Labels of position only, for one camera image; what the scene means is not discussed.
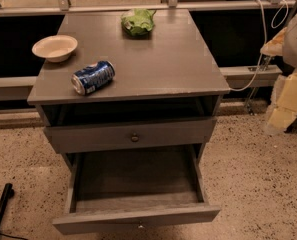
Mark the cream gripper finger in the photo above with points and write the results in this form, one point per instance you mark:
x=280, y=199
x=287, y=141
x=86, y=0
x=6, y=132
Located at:
x=282, y=111

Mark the blue pepsi can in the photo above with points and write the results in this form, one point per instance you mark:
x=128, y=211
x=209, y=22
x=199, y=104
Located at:
x=92, y=77

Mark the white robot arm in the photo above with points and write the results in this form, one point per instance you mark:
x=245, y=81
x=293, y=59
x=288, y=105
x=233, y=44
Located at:
x=284, y=44

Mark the closed grey top drawer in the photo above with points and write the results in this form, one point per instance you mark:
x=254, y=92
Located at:
x=88, y=138

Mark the round metal drawer knob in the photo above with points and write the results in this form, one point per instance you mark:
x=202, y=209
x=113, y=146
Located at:
x=134, y=137

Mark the grey drawer cabinet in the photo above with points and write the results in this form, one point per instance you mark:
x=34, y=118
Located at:
x=167, y=75

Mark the green chip bag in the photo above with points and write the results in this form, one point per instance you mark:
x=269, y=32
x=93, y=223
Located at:
x=138, y=22

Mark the white bowl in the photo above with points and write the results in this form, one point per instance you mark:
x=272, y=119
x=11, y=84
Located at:
x=56, y=48

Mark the black pole on floor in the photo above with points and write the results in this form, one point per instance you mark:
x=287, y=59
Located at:
x=7, y=193

